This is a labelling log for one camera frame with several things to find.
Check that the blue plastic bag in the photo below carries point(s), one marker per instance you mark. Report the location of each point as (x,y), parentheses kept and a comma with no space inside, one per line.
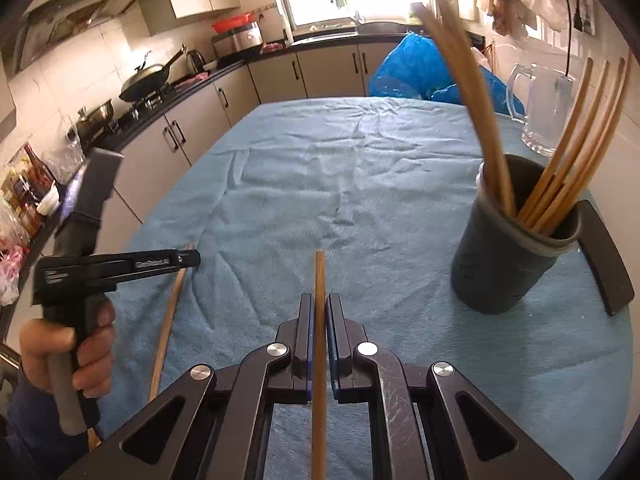
(415,69)

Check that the range hood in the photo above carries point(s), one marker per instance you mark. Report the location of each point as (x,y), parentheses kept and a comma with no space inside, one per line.
(56,21)

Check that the condiment bottles on counter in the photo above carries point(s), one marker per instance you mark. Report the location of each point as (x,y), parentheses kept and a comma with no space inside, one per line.
(26,181)

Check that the dark cylindrical utensil holder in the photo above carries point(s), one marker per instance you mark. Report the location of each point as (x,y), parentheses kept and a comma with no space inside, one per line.
(497,261)

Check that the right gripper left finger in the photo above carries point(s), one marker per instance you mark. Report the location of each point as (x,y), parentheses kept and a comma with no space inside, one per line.
(244,397)

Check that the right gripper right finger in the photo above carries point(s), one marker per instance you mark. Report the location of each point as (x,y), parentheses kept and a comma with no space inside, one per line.
(362,372)

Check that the black phone on towel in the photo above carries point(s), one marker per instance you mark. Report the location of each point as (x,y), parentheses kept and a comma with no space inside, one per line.
(605,261)

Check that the steel pot on stove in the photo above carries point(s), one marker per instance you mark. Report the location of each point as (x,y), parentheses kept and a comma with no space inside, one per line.
(89,124)

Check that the lower kitchen cabinets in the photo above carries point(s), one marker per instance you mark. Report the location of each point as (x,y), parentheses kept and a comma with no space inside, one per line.
(163,143)

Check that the steel kettle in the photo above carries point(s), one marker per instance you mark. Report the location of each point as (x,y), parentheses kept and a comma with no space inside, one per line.
(195,62)

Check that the black wok on stove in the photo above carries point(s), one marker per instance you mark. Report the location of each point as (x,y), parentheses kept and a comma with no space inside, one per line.
(148,79)

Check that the clear glass pitcher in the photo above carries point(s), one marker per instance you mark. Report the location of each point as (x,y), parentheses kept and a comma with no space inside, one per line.
(545,112)

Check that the rice cooker with red lid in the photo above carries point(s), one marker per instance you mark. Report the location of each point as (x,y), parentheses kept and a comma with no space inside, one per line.
(236,35)

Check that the blue terry towel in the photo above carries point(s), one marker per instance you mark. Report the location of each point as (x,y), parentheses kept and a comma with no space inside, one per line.
(384,187)

